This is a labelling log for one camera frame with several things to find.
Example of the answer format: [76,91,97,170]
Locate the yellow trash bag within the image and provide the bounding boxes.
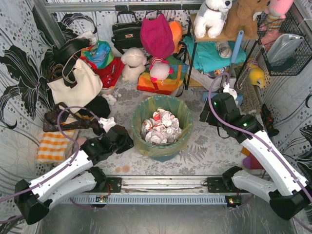
[132,95,193,157]

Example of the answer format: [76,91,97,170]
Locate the teal trash bin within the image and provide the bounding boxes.
[151,152,179,162]

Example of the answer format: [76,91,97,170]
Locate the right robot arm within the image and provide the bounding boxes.
[200,93,312,220]

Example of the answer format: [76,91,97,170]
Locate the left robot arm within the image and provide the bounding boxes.
[14,125,134,225]

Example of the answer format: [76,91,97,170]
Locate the crumpled paper trash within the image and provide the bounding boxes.
[141,108,182,146]

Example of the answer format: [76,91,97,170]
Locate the cream canvas tote bag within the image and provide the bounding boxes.
[47,59,103,113]

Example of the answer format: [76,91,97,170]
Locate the rainbow striped bag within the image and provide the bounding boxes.
[136,56,189,95]

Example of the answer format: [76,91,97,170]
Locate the colourful printed bag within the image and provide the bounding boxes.
[80,40,114,70]

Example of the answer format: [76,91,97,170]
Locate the magenta cloth bag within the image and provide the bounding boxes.
[140,13,175,59]

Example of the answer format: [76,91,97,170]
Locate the blue floor mop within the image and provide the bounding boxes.
[201,30,244,105]

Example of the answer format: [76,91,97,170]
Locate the white sneakers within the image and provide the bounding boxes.
[190,69,236,92]

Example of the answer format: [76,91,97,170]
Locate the pink plush limb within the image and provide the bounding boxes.
[76,136,87,147]

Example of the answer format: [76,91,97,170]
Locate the yellow plush duck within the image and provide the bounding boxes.
[247,60,265,88]

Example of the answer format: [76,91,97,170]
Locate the teal folded towel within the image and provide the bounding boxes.
[183,36,247,73]

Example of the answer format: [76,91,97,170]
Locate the grey patterned shoe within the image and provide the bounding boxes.
[215,41,232,59]

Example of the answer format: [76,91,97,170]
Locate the purple orange sock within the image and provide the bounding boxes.
[241,147,264,170]

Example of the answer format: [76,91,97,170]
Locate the orange checkered cloth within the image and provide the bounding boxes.
[37,132,74,163]

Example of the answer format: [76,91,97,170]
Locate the red cloth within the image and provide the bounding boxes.
[94,57,125,88]

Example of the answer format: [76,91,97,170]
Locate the white pink plush toy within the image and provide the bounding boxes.
[149,57,173,82]

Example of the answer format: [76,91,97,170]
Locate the silver foil pouch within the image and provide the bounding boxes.
[267,34,304,63]

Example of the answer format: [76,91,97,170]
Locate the cream plush lamb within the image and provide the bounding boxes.
[121,47,147,82]

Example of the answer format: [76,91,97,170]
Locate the orange plush toy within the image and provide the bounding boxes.
[169,21,183,54]

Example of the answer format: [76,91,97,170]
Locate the white husky plush dog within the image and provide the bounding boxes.
[194,0,233,39]

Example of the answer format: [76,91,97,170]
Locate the brown plush dog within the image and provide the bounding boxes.
[225,0,270,39]

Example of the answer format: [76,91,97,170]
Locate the black leather handbag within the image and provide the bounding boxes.
[111,11,143,55]

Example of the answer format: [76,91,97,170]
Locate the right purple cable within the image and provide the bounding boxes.
[209,72,312,232]

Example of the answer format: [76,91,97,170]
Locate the purple cable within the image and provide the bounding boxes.
[0,106,108,227]
[209,72,312,232]

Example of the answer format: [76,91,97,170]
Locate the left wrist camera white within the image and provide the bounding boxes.
[98,117,116,132]

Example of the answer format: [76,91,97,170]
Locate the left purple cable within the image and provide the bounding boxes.
[0,106,108,227]

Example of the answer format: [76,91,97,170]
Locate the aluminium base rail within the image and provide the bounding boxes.
[36,174,298,195]

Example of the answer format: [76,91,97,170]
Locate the black wire basket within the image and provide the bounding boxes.
[257,11,312,77]

